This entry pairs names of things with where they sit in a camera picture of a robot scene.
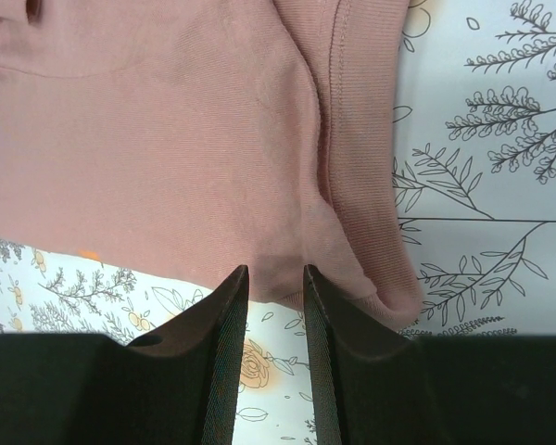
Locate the pink t shirt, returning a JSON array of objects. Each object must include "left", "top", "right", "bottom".
[{"left": 0, "top": 1, "right": 422, "bottom": 330}]

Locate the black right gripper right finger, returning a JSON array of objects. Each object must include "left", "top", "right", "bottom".
[{"left": 303, "top": 265, "right": 556, "bottom": 444}]

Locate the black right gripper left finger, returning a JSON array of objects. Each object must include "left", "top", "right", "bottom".
[{"left": 0, "top": 265, "right": 249, "bottom": 444}]

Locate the floral patterned table mat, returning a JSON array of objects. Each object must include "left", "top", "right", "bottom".
[{"left": 0, "top": 1, "right": 556, "bottom": 444}]

